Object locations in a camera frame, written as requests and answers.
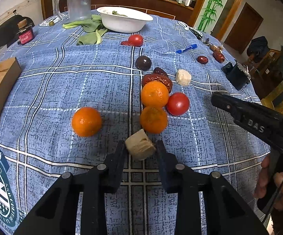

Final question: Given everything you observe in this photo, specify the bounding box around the beige cork cylinder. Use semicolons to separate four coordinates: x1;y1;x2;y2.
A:
125;129;156;161

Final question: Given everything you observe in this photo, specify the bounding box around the orange tangerine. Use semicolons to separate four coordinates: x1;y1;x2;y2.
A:
71;107;102;137
141;81;169;108
140;107;168;134

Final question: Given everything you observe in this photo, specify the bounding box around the pale cork chunk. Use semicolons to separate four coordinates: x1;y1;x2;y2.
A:
175;69;192;87

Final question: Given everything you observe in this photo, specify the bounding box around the person's right hand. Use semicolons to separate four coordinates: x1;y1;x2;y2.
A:
254;154;283;211

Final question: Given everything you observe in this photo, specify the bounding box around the black device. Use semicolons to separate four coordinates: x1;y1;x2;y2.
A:
221;62;250;91

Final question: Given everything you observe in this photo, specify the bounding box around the small red date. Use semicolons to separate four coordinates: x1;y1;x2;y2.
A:
197;56;208;64

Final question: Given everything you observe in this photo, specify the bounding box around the blue plaid tablecloth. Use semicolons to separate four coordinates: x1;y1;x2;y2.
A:
0;16;269;234

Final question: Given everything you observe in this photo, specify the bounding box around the blue pen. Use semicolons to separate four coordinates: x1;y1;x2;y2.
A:
175;44;198;54

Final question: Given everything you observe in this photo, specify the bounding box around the wrinkled red date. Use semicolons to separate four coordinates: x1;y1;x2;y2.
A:
141;67;173;93

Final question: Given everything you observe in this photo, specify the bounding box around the brown wooden door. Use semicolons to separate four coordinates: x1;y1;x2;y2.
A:
224;3;263;54

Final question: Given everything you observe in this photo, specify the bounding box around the dark purple plum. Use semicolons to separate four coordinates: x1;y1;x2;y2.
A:
135;56;152;71

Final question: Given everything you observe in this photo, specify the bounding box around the small red tomato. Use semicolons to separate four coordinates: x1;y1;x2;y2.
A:
121;34;144;47

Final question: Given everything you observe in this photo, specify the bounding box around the green leafy vegetable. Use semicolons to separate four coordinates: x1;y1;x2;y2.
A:
62;14;108;45

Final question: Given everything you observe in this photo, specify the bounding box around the wooden counter cabinet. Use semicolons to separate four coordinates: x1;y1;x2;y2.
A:
40;0;196;26

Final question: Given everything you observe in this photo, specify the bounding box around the white bowl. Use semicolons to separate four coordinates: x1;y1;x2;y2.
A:
97;6;153;33

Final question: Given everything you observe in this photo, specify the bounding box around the dark jar with pink label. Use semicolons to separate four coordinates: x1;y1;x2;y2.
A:
17;19;35;45

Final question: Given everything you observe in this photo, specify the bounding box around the clear glass pitcher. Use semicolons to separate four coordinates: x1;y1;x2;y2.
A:
54;0;91;22

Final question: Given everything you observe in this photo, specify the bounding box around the black leather sofa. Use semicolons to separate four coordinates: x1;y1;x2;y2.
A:
0;14;34;47

